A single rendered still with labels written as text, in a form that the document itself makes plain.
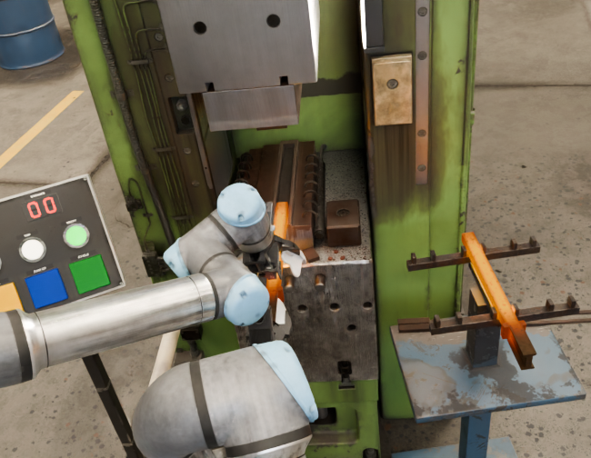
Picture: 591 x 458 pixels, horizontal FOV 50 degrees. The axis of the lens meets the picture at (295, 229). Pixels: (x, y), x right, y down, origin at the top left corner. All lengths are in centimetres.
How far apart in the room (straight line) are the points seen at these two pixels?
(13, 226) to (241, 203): 68
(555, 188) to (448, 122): 194
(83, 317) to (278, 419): 29
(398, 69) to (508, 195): 200
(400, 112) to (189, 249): 70
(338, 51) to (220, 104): 55
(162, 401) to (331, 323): 94
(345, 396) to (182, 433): 116
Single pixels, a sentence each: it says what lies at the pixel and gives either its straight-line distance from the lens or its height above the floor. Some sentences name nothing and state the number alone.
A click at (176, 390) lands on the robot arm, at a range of 85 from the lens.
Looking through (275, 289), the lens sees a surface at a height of 102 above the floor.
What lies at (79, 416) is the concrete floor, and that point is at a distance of 267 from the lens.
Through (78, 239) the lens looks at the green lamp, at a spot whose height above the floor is 108.
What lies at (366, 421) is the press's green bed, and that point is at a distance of 207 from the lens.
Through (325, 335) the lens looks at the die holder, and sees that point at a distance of 176.
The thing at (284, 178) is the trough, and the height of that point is 99.
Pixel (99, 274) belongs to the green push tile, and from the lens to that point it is 157.
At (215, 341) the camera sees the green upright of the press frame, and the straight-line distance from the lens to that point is 211.
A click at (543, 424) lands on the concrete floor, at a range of 244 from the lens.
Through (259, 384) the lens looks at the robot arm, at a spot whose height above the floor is 130.
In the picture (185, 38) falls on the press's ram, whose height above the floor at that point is 149.
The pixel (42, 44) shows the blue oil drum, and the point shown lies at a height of 16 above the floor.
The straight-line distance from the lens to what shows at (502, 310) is 142.
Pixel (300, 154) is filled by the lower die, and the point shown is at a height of 99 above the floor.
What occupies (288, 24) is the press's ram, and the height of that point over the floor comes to 150.
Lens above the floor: 194
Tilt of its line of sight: 37 degrees down
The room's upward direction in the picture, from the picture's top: 8 degrees counter-clockwise
